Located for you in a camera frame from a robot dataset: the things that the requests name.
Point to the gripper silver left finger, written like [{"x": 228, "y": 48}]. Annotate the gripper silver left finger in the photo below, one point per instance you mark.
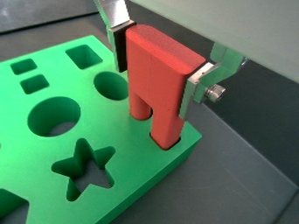
[{"x": 116, "y": 16}]

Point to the green shape-sorter fixture block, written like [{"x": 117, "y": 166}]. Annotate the green shape-sorter fixture block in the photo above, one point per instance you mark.
[{"x": 78, "y": 159}]

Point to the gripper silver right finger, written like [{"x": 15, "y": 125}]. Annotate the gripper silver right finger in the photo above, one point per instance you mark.
[{"x": 202, "y": 85}]

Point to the red square-circle object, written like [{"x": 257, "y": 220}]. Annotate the red square-circle object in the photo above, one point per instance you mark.
[{"x": 160, "y": 65}]

